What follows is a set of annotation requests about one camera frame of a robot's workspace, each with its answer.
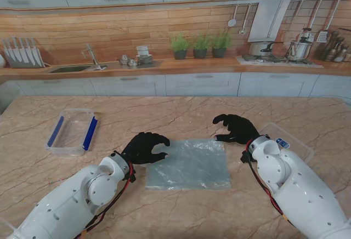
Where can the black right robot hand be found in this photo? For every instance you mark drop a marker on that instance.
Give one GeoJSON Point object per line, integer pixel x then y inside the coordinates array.
{"type": "Point", "coordinates": [242, 130]}

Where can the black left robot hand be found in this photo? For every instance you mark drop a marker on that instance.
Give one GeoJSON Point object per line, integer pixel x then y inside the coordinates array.
{"type": "Point", "coordinates": [140, 148]}

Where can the clear bubble film sheet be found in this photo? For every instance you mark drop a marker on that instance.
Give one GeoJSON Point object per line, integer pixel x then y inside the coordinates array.
{"type": "Point", "coordinates": [192, 165]}

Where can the clear crate with blue clips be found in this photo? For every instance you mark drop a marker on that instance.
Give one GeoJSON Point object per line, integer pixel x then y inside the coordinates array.
{"type": "Point", "coordinates": [72, 132]}

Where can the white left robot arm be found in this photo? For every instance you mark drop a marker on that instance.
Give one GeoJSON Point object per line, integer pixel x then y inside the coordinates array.
{"type": "Point", "coordinates": [71, 203]}

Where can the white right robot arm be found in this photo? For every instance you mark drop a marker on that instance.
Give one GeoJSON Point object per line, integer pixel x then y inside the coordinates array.
{"type": "Point", "coordinates": [299, 189]}

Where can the clear lid with blue label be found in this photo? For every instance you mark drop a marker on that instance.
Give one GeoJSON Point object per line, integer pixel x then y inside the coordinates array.
{"type": "Point", "coordinates": [299, 143]}

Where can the potted green herb plant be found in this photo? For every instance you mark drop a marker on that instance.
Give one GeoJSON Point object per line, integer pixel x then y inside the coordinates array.
{"type": "Point", "coordinates": [180, 47]}
{"type": "Point", "coordinates": [220, 45]}
{"type": "Point", "coordinates": [200, 47]}

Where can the stack of white dishes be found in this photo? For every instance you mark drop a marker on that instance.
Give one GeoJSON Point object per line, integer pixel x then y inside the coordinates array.
{"type": "Point", "coordinates": [144, 56]}

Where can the steel sink faucet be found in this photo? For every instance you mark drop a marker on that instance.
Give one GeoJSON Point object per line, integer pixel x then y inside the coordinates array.
{"type": "Point", "coordinates": [93, 56]}

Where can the dark kitchen sink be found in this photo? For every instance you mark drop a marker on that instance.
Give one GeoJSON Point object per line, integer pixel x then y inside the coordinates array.
{"type": "Point", "coordinates": [70, 69]}

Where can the knife block with knives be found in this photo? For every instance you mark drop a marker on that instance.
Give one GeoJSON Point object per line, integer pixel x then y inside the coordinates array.
{"type": "Point", "coordinates": [22, 55]}

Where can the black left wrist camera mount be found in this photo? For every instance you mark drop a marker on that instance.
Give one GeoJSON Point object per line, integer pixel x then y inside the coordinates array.
{"type": "Point", "coordinates": [131, 173]}

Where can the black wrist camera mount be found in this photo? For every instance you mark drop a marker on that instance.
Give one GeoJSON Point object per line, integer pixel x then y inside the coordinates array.
{"type": "Point", "coordinates": [131, 173]}
{"type": "Point", "coordinates": [245, 156]}

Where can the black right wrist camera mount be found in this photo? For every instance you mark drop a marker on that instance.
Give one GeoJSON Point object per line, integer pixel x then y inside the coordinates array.
{"type": "Point", "coordinates": [245, 156]}

